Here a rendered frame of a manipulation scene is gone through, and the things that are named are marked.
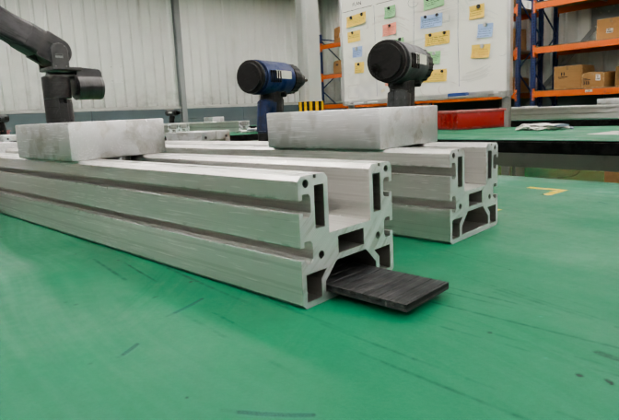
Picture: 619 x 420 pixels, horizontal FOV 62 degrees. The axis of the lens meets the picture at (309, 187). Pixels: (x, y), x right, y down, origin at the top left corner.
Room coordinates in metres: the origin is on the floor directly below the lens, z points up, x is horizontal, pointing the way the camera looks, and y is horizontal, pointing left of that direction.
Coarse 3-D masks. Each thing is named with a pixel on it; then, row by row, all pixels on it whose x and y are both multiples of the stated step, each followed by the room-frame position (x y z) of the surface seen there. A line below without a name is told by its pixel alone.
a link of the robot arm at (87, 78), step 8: (56, 48) 1.12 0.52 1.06; (64, 48) 1.14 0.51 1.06; (56, 56) 1.12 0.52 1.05; (64, 56) 1.13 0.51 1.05; (56, 64) 1.12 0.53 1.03; (64, 64) 1.13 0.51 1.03; (40, 72) 1.17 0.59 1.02; (80, 72) 1.18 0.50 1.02; (88, 72) 1.19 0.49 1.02; (96, 72) 1.20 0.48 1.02; (80, 80) 1.17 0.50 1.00; (88, 80) 1.18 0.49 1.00; (96, 80) 1.20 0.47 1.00; (80, 88) 1.17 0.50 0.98; (88, 88) 1.18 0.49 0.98; (96, 88) 1.19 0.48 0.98; (104, 88) 1.21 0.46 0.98; (72, 96) 1.20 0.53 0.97; (80, 96) 1.17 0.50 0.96; (88, 96) 1.19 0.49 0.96; (96, 96) 1.20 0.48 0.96
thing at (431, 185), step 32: (384, 160) 0.49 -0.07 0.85; (416, 160) 0.47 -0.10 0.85; (448, 160) 0.45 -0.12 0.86; (480, 160) 0.50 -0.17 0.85; (416, 192) 0.47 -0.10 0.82; (448, 192) 0.45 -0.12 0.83; (480, 192) 0.49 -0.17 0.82; (384, 224) 0.49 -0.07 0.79; (416, 224) 0.47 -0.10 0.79; (448, 224) 0.45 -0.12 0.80; (480, 224) 0.50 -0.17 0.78
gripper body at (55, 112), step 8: (48, 104) 1.13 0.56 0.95; (56, 104) 1.13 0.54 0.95; (64, 104) 1.14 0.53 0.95; (72, 104) 1.16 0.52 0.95; (48, 112) 1.13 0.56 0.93; (56, 112) 1.13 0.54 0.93; (64, 112) 1.14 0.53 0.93; (72, 112) 1.15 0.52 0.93; (48, 120) 1.13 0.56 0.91; (56, 120) 1.13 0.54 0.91; (64, 120) 1.13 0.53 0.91; (72, 120) 1.15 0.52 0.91
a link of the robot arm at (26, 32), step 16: (0, 16) 1.06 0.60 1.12; (16, 16) 1.09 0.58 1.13; (0, 32) 1.06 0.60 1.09; (16, 32) 1.08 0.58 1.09; (32, 32) 1.10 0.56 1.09; (48, 32) 1.12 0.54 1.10; (16, 48) 1.11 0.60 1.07; (32, 48) 1.10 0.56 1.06; (48, 48) 1.12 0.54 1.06; (48, 64) 1.14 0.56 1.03
